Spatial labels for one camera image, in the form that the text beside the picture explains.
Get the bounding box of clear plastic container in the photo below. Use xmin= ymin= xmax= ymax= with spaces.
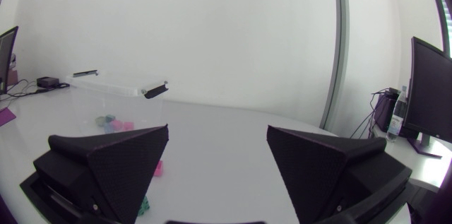
xmin=65 ymin=69 xmax=170 ymax=136

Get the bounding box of black power brick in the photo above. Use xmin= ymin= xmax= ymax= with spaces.
xmin=36 ymin=76 xmax=60 ymax=89

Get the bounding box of dark mat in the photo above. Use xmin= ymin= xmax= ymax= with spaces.
xmin=0 ymin=107 xmax=17 ymax=127

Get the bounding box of black power cable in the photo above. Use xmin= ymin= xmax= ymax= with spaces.
xmin=0 ymin=78 xmax=71 ymax=102

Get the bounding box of dark screen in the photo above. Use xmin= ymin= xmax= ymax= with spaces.
xmin=0 ymin=25 xmax=19 ymax=95

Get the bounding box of dark monitor on stand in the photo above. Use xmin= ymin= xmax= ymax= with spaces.
xmin=403 ymin=36 xmax=452 ymax=159

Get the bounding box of dark box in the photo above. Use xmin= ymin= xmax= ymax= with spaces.
xmin=373 ymin=88 xmax=402 ymax=133

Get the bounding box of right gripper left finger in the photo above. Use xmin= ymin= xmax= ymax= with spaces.
xmin=33 ymin=124 xmax=170 ymax=224

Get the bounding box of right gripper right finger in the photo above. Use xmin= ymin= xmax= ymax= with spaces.
xmin=266 ymin=125 xmax=413 ymax=224

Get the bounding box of clear water bottle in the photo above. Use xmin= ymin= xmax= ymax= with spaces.
xmin=386 ymin=86 xmax=408 ymax=143

